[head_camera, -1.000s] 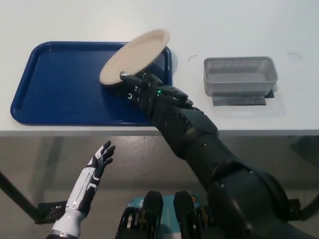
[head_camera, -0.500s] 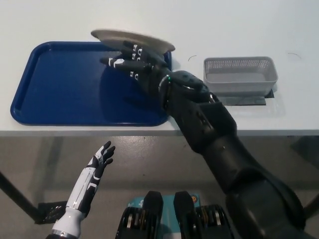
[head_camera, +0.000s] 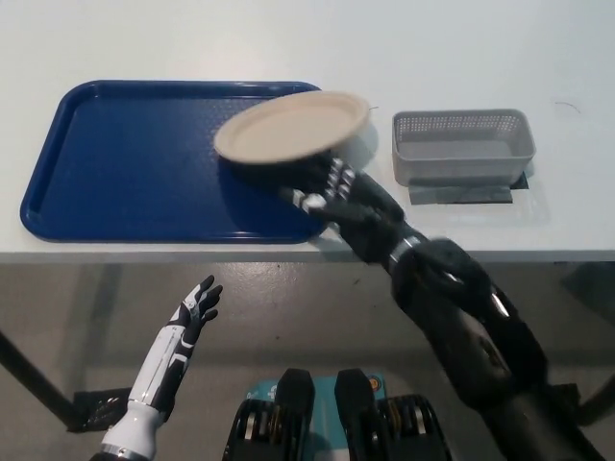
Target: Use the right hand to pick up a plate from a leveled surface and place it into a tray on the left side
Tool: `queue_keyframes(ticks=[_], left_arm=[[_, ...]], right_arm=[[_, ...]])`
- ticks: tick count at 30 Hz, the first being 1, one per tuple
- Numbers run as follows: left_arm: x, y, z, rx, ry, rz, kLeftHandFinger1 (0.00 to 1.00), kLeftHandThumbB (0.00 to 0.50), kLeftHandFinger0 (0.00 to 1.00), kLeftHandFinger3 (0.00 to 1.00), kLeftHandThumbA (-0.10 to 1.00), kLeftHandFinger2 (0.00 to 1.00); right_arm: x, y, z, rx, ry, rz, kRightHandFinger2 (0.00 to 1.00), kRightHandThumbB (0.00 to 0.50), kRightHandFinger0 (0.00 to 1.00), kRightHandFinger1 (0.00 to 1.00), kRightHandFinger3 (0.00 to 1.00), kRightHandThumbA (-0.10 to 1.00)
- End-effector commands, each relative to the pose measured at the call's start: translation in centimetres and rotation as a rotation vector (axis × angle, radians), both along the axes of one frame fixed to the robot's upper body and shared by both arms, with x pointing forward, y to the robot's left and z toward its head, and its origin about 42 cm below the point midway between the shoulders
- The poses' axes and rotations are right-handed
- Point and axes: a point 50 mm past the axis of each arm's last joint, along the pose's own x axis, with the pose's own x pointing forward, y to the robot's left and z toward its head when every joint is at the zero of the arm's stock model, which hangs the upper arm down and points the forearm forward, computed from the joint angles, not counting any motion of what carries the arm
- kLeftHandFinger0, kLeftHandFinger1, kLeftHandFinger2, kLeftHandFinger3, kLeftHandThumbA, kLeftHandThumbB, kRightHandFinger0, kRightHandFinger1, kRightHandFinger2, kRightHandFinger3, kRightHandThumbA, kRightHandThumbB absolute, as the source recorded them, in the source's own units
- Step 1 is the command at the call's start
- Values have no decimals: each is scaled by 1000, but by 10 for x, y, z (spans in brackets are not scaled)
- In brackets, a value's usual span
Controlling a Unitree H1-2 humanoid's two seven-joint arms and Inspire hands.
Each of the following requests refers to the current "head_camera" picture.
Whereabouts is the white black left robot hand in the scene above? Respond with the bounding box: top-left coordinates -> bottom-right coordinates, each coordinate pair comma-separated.
127,275 -> 225,414

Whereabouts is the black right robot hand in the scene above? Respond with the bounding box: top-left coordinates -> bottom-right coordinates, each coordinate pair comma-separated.
278,152 -> 410,264

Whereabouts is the beige paper plate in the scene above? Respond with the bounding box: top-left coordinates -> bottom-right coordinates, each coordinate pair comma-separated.
213,90 -> 372,166

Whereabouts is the black table foot plate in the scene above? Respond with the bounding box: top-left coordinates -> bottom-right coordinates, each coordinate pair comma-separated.
71,389 -> 134,433

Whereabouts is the blue plastic tray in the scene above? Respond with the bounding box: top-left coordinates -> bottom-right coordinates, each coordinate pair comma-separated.
19,80 -> 328,245

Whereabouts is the grey perforated plastic basket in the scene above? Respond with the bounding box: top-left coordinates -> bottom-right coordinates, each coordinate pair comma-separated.
391,109 -> 538,187

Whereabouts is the black table leg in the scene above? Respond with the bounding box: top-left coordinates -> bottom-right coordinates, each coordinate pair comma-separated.
0,328 -> 78,424

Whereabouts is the black teal robot body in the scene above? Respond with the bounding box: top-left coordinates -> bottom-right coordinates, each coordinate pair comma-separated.
221,368 -> 451,461

